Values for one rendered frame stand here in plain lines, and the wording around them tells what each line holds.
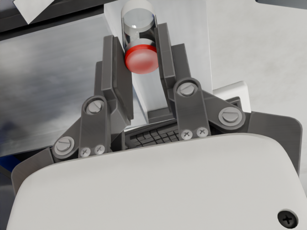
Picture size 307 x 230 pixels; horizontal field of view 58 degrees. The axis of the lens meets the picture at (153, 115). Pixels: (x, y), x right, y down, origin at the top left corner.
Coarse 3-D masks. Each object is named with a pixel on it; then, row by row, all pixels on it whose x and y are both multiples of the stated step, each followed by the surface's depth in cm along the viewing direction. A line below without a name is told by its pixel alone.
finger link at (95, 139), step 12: (96, 96) 13; (84, 108) 12; (96, 108) 13; (108, 108) 12; (84, 120) 12; (96, 120) 12; (108, 120) 12; (84, 132) 12; (96, 132) 12; (108, 132) 12; (84, 144) 11; (96, 144) 11; (108, 144) 11; (120, 144) 14; (84, 156) 11
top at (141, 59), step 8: (136, 48) 15; (144, 48) 15; (152, 48) 15; (128, 56) 15; (136, 56) 15; (144, 56) 15; (152, 56) 15; (128, 64) 15; (136, 64) 16; (144, 64) 16; (152, 64) 16; (136, 72) 16; (144, 72) 16
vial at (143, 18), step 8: (136, 0) 17; (144, 0) 17; (128, 8) 17; (136, 8) 16; (144, 8) 17; (152, 8) 17; (128, 16) 16; (136, 16) 16; (144, 16) 16; (152, 16) 17; (128, 24) 16; (136, 24) 16; (144, 24) 16; (152, 24) 16; (128, 32) 16; (136, 32) 15; (144, 32) 15; (152, 32) 16; (128, 40) 16; (136, 40) 15; (144, 40) 15; (152, 40) 16; (128, 48) 15
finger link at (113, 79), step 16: (112, 48) 14; (96, 64) 15; (112, 64) 13; (96, 80) 14; (112, 80) 13; (128, 80) 16; (112, 96) 13; (128, 96) 15; (112, 112) 13; (128, 112) 14; (112, 128) 13; (64, 144) 12; (64, 160) 12
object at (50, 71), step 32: (0, 32) 39; (32, 32) 37; (64, 32) 41; (96, 32) 42; (0, 64) 44; (32, 64) 45; (64, 64) 46; (0, 96) 50; (32, 96) 51; (64, 96) 52; (0, 128) 57; (32, 128) 58; (64, 128) 60; (128, 128) 57
